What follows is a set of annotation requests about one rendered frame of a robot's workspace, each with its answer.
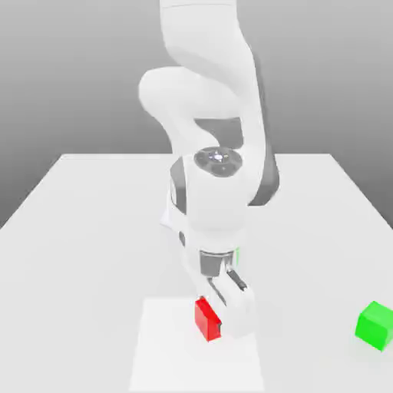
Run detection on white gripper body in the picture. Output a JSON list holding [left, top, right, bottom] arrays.
[[196, 272, 256, 339]]

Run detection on small red cube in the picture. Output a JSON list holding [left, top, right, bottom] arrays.
[[194, 296, 223, 342]]

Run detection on small green cube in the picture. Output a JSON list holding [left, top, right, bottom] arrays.
[[355, 300, 393, 352]]

